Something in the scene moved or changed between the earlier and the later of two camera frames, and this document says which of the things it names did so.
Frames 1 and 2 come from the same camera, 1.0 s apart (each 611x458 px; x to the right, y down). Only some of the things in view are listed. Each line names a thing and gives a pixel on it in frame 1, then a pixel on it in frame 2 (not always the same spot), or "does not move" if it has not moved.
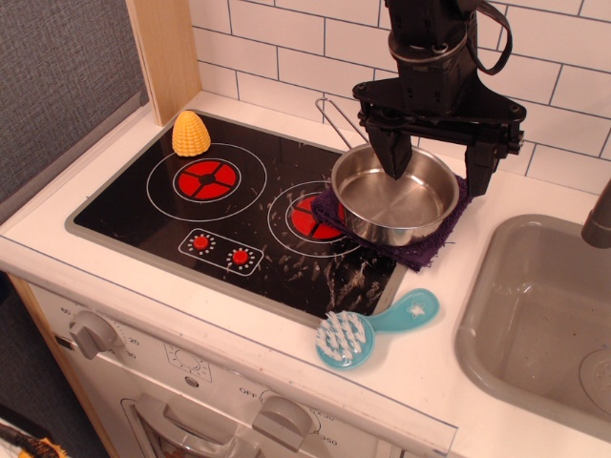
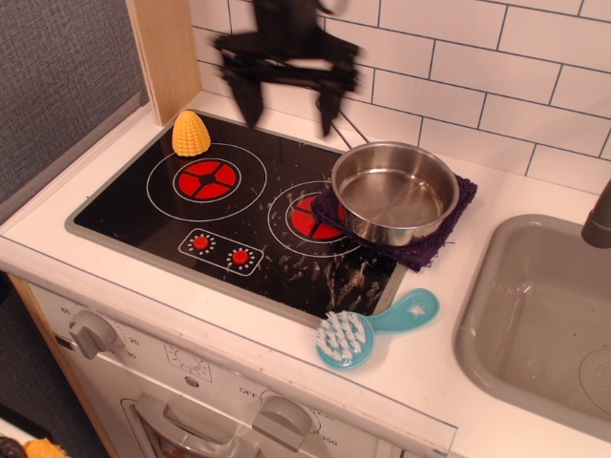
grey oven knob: [284, 420] does not move
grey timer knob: [92, 333] does not move
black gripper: [438, 93] to [289, 47]
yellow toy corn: [190, 136] does not move
